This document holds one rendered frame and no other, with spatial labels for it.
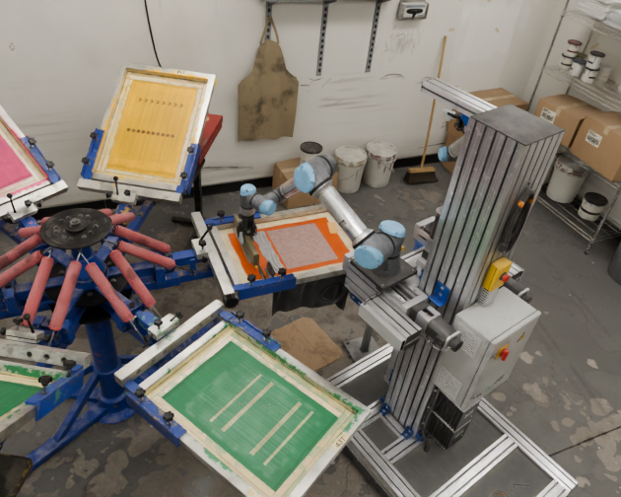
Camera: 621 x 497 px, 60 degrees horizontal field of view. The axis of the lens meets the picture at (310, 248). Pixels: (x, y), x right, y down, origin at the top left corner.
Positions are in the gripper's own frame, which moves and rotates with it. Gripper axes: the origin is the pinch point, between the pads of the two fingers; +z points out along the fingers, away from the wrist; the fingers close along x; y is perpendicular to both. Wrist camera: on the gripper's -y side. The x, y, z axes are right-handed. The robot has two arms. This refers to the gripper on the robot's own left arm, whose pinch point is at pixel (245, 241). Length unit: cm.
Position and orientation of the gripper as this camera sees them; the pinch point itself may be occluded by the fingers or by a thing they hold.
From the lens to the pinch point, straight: 287.0
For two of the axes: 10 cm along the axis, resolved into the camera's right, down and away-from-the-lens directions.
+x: 9.2, -1.8, 3.5
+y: 3.8, 6.1, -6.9
